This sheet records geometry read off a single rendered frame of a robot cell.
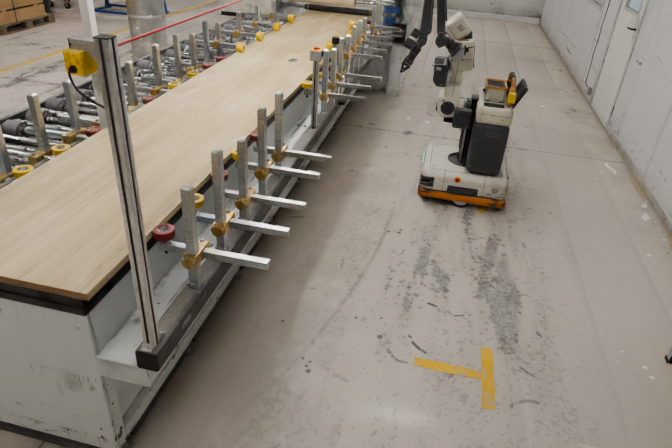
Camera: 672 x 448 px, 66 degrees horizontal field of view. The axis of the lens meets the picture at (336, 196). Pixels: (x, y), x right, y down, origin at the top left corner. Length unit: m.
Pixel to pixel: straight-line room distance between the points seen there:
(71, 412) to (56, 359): 0.28
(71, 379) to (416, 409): 1.46
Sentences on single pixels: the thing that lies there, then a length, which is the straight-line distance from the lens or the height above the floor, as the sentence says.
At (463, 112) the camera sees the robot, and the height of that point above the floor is 0.74.
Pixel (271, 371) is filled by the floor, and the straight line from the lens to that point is 2.71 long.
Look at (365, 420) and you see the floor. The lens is 2.55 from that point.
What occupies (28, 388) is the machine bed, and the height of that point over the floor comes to 0.35.
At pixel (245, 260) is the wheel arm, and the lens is 1.97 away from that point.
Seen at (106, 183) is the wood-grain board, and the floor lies 0.90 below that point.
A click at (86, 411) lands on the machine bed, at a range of 2.30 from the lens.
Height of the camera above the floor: 2.00
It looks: 29 degrees down
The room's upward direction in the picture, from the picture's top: 4 degrees clockwise
